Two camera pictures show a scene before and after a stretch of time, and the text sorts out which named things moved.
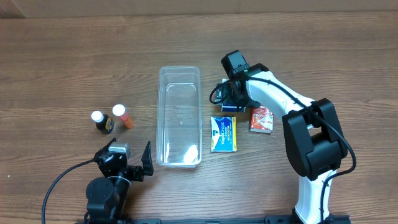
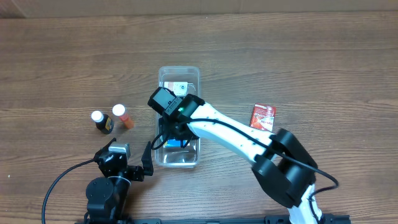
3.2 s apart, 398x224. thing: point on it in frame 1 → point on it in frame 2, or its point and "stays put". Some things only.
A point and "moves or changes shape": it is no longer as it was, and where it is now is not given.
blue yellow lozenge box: [223, 135] moves or changes shape
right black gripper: [229, 94] → [175, 131]
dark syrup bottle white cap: [104, 122] stays put
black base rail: [86, 219] stays put
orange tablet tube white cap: [119, 109] stays put
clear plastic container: [179, 124] stays put
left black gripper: [125, 169] stays put
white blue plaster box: [226, 107] → [179, 88]
